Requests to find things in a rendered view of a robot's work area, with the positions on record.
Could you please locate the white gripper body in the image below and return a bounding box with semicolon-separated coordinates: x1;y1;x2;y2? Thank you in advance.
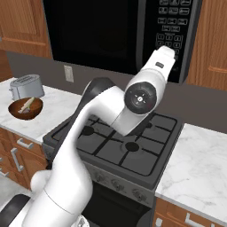
153;44;176;64

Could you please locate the black microwave oven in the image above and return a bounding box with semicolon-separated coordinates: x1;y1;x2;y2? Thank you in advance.
43;0;204;85

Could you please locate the black microwave door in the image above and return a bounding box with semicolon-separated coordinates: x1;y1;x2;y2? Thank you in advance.
43;0;146;75

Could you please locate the small grey mushroom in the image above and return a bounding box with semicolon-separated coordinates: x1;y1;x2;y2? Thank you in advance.
19;106;31;115

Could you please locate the brown bowl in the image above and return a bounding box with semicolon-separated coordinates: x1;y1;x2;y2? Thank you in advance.
7;97;44;121

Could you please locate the black oven door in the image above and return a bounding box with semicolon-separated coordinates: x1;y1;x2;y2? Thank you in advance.
81;181;153;227

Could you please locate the wooden base cupboard door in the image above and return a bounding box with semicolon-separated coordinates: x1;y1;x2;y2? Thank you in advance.
0;141;50;190

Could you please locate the black stove with hob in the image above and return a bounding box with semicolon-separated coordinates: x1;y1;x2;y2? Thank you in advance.
42;110;184;227

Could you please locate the grey stove knob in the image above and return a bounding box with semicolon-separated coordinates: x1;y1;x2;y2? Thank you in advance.
131;188;146;203
111;179;126;193
94;171;107;184

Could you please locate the silver toaster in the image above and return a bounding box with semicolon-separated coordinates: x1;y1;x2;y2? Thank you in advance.
8;74;45;101

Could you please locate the pale long vegetable piece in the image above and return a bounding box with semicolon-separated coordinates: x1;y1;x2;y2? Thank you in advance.
19;97;36;114

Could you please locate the wooden drawer front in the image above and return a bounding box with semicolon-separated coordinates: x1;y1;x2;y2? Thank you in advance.
152;197;227;227
0;127;46;153

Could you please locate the grey microwave door handle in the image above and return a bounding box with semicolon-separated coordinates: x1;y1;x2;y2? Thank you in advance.
136;0;146;74

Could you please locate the wooden wall cupboard door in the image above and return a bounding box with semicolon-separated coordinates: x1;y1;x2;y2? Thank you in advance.
0;0;53;59
185;0;227;91

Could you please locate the white wall socket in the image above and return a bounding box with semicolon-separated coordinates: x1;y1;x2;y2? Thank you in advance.
63;65;75;83

